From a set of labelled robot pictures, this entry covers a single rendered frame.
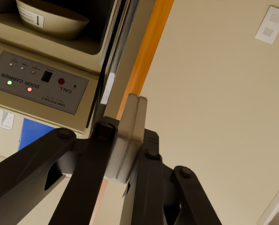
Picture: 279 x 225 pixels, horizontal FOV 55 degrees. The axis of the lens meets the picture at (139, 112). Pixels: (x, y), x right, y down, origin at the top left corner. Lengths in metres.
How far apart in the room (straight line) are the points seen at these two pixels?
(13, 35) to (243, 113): 0.87
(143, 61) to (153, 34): 0.05
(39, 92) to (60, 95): 0.04
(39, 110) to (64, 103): 0.05
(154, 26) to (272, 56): 0.69
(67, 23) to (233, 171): 0.94
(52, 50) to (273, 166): 1.03
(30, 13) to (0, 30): 0.07
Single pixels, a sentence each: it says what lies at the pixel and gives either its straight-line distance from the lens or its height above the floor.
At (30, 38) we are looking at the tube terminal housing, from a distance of 0.66.
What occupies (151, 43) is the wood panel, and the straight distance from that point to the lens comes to 0.51.
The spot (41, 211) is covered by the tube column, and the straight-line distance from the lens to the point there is 0.88.
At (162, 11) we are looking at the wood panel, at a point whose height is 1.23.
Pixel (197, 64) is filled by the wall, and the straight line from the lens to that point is 1.06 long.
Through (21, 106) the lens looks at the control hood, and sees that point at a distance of 0.59.
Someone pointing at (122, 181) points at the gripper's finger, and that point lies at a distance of 0.16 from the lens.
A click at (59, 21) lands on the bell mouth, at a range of 0.66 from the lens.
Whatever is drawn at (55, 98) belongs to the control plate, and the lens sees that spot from 0.59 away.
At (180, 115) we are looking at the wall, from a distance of 1.12.
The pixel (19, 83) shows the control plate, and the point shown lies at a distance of 0.61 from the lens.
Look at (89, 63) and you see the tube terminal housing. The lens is 0.63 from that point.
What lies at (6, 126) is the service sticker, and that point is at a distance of 0.76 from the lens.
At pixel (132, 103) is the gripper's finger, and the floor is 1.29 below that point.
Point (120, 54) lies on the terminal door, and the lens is 0.29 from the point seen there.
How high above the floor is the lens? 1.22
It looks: 22 degrees up
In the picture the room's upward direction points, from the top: 160 degrees counter-clockwise
